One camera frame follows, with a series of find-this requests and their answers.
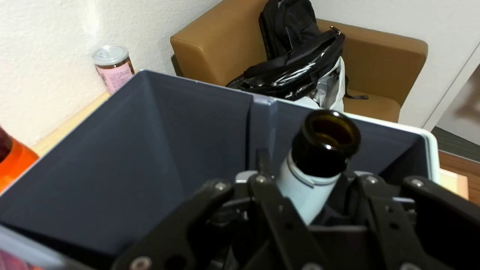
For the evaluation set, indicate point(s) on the white plastic bag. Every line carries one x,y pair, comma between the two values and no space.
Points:
330,88

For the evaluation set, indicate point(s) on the brown armchair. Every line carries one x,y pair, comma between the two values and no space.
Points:
214,46

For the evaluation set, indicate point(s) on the white door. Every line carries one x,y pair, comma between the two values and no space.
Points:
465,110

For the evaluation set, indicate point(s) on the black backpack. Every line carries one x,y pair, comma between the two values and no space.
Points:
286,35

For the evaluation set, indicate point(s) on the pink jar with lid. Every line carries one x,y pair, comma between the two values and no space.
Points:
114,70

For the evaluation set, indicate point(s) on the brown glass bottle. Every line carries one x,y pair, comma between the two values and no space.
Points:
322,145

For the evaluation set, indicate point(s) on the dark grey plastic bin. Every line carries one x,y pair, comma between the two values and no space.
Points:
139,160

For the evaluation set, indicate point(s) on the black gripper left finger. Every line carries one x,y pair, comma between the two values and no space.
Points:
199,226

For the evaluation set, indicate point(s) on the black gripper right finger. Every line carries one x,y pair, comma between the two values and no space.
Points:
435,226

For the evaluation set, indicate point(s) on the orange detergent bottle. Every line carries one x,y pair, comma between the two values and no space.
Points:
15,163

